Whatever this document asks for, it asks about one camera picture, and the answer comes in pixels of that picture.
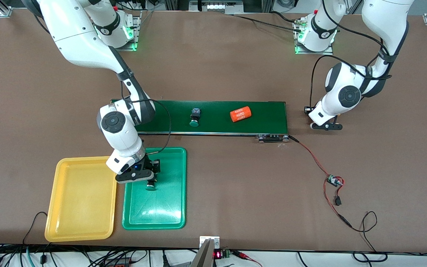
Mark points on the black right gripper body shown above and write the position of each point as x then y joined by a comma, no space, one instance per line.
148,163

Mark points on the green mushroom push button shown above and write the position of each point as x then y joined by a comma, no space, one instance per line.
194,124
151,187

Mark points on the orange cylinder printed 4680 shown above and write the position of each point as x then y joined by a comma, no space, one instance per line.
232,115

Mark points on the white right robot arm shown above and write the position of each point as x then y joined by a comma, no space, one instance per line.
80,37

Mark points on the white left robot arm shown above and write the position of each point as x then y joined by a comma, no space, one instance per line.
380,22

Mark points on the green plastic tray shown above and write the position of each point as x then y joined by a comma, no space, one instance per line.
154,207

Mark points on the green belt conveyor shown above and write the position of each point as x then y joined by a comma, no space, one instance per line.
265,115

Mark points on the yellow plastic tray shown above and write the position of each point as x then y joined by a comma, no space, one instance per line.
82,198

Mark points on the small circuit board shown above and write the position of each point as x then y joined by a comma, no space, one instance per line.
334,181

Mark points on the small black connector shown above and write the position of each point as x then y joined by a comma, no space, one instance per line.
337,201

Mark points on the grey metal pole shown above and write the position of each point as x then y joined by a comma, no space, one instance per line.
203,257

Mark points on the orange power strip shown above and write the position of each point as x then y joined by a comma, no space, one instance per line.
117,264

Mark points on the red digit display module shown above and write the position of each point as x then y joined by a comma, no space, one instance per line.
218,254

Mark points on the red clip lead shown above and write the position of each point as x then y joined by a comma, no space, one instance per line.
241,254

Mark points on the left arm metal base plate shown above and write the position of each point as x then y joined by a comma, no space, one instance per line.
313,52

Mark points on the small metal bracket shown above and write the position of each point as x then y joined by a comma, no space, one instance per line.
204,240

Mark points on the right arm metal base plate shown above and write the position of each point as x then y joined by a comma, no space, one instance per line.
138,33

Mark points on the aluminium frame structure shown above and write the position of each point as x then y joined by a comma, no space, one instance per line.
213,6

